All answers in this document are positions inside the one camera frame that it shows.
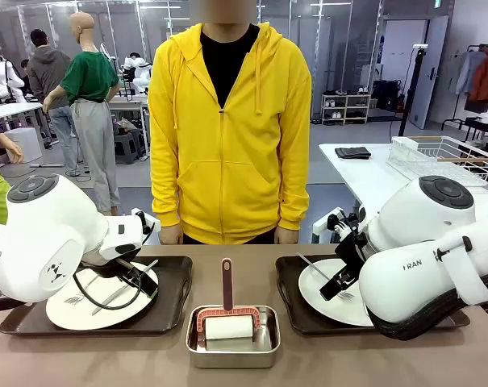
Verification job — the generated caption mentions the stainless steel rectangular container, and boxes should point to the stainless steel rectangular container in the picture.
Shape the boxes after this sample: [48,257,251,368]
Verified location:
[186,305,282,370]

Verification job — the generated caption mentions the person's right forearm yellow sleeve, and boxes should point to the person's right forearm yellow sleeve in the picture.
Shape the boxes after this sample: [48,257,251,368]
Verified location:
[149,152,181,229]

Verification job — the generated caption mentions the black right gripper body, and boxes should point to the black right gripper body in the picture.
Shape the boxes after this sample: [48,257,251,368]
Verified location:
[334,232,369,280]

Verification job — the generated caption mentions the white strap on arm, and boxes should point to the white strap on arm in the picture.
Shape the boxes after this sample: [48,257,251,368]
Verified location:
[436,230,488,308]

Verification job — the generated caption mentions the black folded cloth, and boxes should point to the black folded cloth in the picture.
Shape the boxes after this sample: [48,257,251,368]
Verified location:
[334,146,373,160]

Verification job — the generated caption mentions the black clothes rack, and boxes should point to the black clothes rack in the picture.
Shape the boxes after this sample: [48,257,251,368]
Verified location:
[440,43,488,132]

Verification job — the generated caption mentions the mannequin in green shirt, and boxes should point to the mannequin in green shirt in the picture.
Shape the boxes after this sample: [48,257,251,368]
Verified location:
[42,11,122,217]

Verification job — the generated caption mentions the person in yellow hoodie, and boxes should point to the person in yellow hoodie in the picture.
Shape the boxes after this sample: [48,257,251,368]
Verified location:
[148,22,312,246]

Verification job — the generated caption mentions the person's left forearm yellow sleeve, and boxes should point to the person's left forearm yellow sleeve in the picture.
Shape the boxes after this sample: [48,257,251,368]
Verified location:
[274,152,311,233]

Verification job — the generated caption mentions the pale grey shirt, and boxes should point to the pale grey shirt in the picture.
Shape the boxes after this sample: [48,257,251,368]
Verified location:
[454,50,486,96]

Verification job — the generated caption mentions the person in grey hoodie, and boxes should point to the person in grey hoodie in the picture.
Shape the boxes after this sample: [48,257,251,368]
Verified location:
[25,27,81,174]

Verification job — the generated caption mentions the black bags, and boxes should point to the black bags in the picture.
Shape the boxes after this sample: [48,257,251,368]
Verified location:
[371,79,402,112]

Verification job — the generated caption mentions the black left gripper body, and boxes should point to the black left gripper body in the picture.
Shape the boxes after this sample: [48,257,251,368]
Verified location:
[81,256,150,284]

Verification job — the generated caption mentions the dark brown plastic tray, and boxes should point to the dark brown plastic tray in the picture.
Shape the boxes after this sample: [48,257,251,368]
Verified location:
[0,255,194,338]
[274,253,473,336]

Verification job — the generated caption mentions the thin black cable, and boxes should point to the thin black cable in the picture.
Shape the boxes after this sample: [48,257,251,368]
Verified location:
[72,264,144,311]

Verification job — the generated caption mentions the white humanoid robot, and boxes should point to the white humanoid robot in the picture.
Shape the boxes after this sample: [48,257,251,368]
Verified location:
[124,56,152,96]
[0,56,27,104]

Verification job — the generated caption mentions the white wire dish rack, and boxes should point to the white wire dish rack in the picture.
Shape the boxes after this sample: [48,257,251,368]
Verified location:
[386,135,488,187]

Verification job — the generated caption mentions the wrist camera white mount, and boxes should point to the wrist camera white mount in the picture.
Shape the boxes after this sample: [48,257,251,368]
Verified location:
[312,206,368,245]
[130,207,162,245]

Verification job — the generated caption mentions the white door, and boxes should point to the white door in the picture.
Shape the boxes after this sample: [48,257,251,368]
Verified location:
[408,15,450,131]

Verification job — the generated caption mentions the grey plastic stool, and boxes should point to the grey plastic stool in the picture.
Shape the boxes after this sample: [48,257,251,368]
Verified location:
[113,131,147,164]

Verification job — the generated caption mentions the pink lint roller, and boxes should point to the pink lint roller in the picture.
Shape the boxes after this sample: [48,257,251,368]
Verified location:
[198,257,262,352]

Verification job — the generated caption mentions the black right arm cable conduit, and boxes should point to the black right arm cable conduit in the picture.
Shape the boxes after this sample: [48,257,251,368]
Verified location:
[366,268,488,342]

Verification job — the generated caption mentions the white shoe rack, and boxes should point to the white shoe rack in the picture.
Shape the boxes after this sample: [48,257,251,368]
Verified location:
[320,92,372,126]

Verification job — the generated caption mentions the orange jacket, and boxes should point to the orange jacket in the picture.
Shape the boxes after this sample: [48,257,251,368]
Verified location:
[468,51,488,104]

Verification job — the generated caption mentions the black tripod pole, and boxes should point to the black tripod pole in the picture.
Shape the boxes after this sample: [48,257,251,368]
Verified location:
[397,43,429,138]

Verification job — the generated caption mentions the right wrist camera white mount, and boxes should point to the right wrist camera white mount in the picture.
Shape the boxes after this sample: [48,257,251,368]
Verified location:
[312,206,368,245]

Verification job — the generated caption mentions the white box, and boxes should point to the white box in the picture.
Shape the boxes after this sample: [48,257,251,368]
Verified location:
[4,127,43,163]

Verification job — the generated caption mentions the white round plate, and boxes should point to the white round plate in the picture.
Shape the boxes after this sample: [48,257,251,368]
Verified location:
[298,257,376,327]
[45,260,160,331]

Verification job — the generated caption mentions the person's right hand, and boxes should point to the person's right hand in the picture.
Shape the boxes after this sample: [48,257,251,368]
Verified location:
[158,224,184,245]

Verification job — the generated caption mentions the white work table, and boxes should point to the white work table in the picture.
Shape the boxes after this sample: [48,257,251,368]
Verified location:
[0,102,45,121]
[107,95,151,158]

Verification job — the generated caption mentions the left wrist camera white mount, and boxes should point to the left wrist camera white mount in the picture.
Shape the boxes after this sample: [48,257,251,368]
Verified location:
[130,207,162,245]

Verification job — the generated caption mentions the person's left hand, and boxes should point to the person's left hand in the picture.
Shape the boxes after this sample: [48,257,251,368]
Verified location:
[274,227,300,245]

